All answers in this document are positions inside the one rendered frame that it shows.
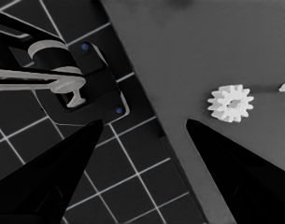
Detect small white toothed gear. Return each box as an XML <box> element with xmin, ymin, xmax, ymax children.
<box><xmin>207</xmin><ymin>84</ymin><xmax>255</xmax><ymax>123</ymax></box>

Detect dark robot body block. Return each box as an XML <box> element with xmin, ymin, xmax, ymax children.
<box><xmin>0</xmin><ymin>6</ymin><xmax>132</xmax><ymax>127</ymax></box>

